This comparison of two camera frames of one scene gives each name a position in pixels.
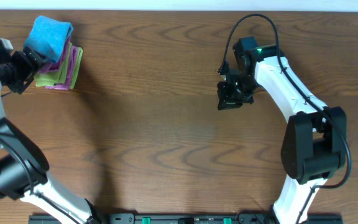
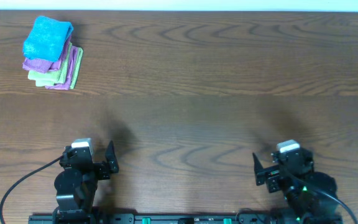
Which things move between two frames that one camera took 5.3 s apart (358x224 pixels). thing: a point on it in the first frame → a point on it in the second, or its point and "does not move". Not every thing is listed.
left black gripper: x=30 y=62 → x=103 y=170
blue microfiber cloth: x=48 y=37 does not move
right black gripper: x=224 y=104 → x=272 y=175
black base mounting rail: x=183 y=218 does not move
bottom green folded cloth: x=77 y=68 does not move
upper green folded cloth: x=52 y=78 does not move
